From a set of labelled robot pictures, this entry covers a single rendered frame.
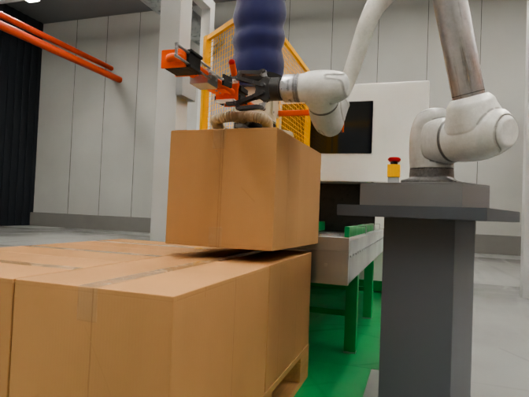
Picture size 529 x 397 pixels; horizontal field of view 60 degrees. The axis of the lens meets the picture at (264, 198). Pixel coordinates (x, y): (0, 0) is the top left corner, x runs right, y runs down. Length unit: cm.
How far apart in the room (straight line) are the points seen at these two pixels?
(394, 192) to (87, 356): 107
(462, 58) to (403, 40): 1003
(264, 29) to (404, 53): 976
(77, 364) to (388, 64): 1082
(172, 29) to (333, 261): 204
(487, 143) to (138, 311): 113
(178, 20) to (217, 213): 207
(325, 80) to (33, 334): 102
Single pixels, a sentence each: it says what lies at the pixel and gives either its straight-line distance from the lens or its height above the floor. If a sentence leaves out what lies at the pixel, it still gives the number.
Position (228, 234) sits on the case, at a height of 63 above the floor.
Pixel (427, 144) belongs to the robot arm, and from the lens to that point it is 171.
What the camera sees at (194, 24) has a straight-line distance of 1131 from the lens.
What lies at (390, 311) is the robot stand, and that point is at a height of 37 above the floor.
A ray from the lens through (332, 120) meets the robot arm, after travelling 155.
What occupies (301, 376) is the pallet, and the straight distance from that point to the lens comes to 202.
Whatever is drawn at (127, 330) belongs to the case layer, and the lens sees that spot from 98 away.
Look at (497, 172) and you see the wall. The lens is 1104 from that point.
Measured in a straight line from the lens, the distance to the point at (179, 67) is 130.
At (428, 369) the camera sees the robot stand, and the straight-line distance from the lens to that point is 173.
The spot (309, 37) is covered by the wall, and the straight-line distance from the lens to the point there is 1203.
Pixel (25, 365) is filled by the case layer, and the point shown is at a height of 36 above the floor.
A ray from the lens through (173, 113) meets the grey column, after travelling 321.
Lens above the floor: 71
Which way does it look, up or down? 2 degrees up
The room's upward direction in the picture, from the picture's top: 2 degrees clockwise
